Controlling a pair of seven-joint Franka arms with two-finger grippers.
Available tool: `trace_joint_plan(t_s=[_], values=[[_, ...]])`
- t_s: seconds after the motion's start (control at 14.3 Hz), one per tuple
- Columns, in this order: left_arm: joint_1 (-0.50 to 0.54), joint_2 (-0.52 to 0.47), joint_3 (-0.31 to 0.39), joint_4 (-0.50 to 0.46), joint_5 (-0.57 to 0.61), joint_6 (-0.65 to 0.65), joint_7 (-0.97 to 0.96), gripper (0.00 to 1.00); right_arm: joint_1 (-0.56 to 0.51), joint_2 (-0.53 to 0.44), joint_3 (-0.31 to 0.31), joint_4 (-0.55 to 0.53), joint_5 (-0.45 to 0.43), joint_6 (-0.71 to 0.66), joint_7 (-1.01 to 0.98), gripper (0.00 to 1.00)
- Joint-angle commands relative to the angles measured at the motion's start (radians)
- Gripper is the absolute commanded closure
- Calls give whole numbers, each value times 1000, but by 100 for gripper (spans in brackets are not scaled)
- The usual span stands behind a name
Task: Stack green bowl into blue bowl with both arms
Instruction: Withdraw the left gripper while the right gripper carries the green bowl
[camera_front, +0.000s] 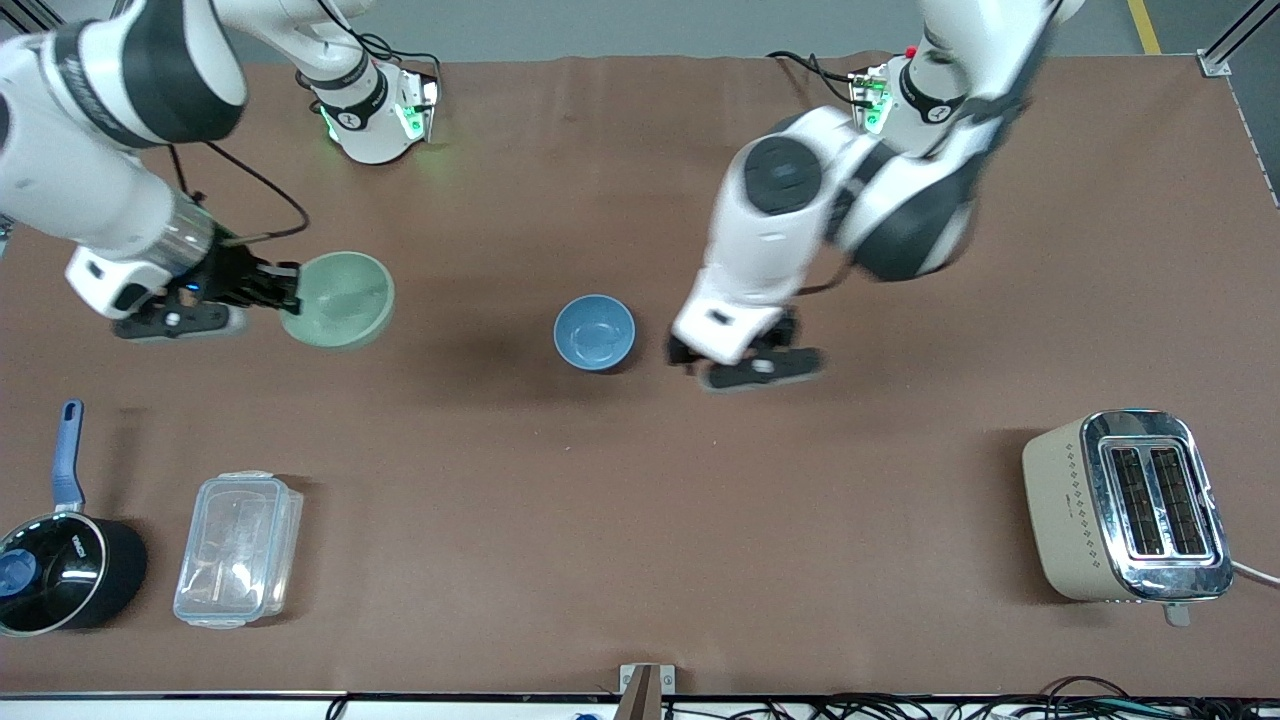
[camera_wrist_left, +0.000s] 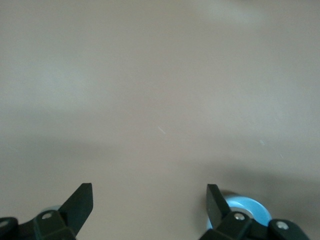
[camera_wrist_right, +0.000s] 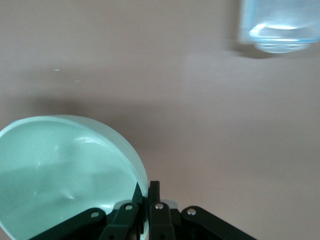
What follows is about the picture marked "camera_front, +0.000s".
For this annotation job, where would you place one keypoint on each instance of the aluminium frame post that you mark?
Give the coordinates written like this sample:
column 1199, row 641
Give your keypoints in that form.
column 1235, row 45
column 25, row 12

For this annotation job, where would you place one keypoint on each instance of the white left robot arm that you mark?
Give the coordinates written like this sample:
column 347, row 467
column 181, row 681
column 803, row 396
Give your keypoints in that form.
column 770, row 230

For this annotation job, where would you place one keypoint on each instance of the green bowl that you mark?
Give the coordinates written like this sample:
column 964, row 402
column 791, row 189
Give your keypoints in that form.
column 345, row 300

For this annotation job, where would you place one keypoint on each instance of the clear plastic food container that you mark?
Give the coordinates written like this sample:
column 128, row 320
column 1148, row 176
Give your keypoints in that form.
column 238, row 550

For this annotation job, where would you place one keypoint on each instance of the brown table mat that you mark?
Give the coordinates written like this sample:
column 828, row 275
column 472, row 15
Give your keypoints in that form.
column 620, row 500

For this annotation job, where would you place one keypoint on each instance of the blue bowl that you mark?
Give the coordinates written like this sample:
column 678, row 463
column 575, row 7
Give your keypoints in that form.
column 594, row 332

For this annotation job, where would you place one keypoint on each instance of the glass lid blue knob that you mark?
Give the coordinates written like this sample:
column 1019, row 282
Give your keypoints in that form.
column 60, row 585

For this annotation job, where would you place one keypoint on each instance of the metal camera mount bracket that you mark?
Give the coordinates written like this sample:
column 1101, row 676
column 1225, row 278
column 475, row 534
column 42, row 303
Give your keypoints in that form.
column 645, row 690

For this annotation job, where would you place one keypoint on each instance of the beige chrome toaster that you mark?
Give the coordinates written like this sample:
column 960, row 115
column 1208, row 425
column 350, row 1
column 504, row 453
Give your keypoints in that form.
column 1070, row 510

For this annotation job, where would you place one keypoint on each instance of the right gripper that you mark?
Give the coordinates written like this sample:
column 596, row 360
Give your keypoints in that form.
column 232, row 275

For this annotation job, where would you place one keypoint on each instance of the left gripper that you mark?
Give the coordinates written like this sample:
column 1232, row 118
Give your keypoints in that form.
column 678, row 351

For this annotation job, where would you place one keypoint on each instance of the white table front rail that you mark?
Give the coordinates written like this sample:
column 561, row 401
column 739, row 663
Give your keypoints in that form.
column 200, row 706

